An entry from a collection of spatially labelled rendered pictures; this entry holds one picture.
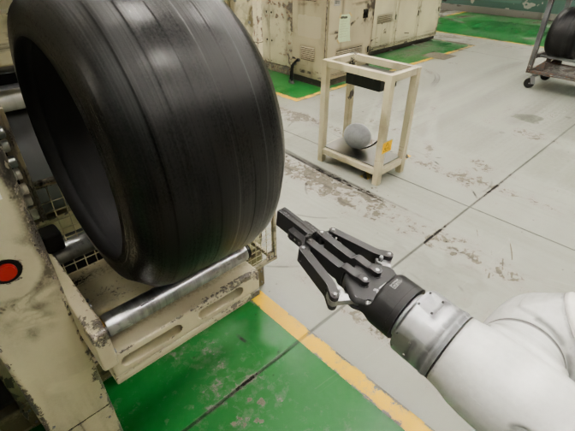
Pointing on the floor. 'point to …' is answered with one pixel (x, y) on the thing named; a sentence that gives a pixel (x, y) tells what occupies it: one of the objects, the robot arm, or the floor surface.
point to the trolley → (554, 47)
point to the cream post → (44, 327)
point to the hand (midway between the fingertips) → (295, 227)
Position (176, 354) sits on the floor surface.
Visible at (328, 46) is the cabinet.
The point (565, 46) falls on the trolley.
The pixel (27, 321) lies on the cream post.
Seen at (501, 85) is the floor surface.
